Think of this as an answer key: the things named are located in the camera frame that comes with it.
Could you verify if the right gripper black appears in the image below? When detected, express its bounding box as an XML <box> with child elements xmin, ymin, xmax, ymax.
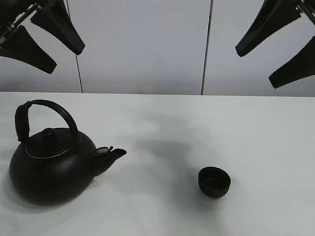
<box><xmin>235</xmin><ymin>0</ymin><xmax>315</xmax><ymax>89</ymax></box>

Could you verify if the small black teacup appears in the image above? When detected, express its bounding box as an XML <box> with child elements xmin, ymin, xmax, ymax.
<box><xmin>198</xmin><ymin>167</ymin><xmax>231</xmax><ymax>199</ymax></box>

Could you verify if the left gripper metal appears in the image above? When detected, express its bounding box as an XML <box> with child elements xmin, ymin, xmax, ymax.
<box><xmin>0</xmin><ymin>0</ymin><xmax>85</xmax><ymax>74</ymax></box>

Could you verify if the black round teapot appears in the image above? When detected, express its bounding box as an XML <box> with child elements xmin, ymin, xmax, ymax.
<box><xmin>9</xmin><ymin>99</ymin><xmax>127</xmax><ymax>206</ymax></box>

